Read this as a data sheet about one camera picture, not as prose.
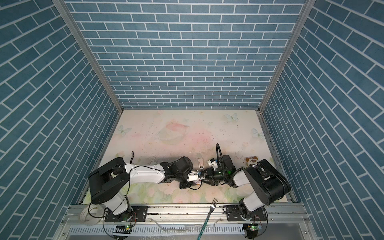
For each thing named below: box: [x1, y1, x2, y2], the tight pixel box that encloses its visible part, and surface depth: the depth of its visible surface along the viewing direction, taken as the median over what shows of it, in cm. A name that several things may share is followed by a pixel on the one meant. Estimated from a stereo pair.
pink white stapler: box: [197, 157, 204, 170], surface depth 91 cm
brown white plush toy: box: [245, 156, 259, 166], surface depth 93 cm
